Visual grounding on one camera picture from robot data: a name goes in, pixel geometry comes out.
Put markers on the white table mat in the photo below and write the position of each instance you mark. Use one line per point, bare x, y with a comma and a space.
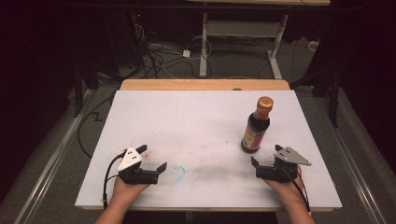
199, 124

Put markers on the person's right hand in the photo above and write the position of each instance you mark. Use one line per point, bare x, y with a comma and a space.
289, 189

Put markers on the white floor socket box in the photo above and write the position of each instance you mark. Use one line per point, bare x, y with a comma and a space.
313, 45

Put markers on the person's left hand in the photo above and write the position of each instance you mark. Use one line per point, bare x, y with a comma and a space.
126, 191

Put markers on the grey metal floor rail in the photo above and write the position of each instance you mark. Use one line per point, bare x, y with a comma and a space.
53, 161
351, 161

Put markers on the white metal desk frame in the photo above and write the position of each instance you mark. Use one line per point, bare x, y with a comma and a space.
243, 28

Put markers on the dark sauce bottle orange cap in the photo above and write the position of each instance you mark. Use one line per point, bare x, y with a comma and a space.
257, 130

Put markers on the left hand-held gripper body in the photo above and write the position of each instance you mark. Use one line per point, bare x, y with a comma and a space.
130, 161

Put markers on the black metal stand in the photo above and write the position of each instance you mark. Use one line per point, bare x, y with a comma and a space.
77, 93
333, 93

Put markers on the white power adapter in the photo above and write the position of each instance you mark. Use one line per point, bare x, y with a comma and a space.
186, 53

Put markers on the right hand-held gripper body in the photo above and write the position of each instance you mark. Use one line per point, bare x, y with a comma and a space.
291, 157

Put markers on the wooden table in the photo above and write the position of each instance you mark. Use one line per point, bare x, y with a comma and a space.
186, 84

